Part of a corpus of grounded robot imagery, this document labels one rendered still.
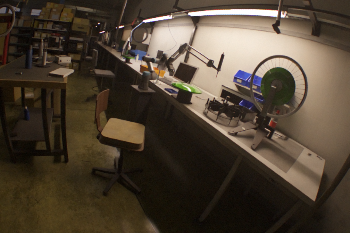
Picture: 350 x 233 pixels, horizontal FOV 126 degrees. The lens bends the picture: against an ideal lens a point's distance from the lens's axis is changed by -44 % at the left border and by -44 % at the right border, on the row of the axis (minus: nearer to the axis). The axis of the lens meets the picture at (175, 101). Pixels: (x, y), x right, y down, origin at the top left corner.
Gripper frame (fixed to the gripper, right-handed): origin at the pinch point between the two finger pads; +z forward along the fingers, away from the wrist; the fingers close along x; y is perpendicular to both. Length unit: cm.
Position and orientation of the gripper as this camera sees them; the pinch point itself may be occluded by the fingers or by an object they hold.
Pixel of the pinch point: (175, 73)
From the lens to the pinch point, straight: 170.5
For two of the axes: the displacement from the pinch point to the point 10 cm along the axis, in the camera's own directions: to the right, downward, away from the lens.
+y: -5.6, 5.3, 6.4
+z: 3.4, 8.4, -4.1
